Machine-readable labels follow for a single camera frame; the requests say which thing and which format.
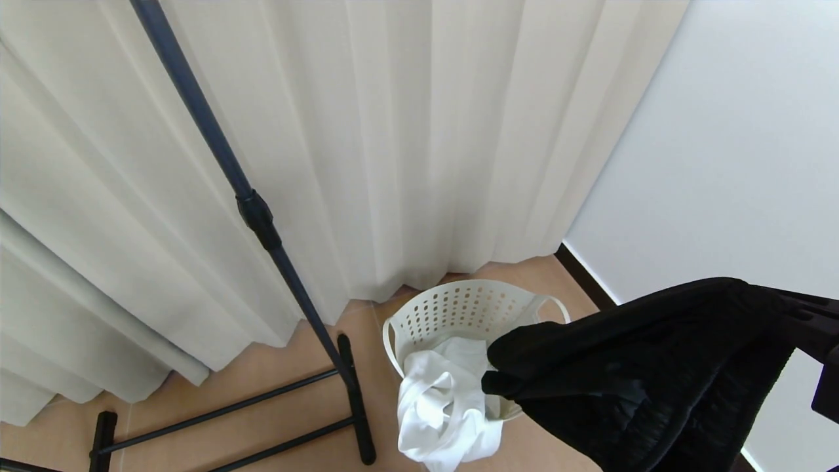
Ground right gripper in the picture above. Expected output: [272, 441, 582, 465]
[810, 346, 839, 425]

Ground black shorts with white cords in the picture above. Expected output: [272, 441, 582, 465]
[481, 277, 798, 472]

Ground white laundry basket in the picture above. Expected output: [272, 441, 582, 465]
[383, 279, 572, 422]

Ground black clothes rack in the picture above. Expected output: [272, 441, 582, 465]
[0, 0, 378, 472]

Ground white garment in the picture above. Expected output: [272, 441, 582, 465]
[397, 337, 505, 472]

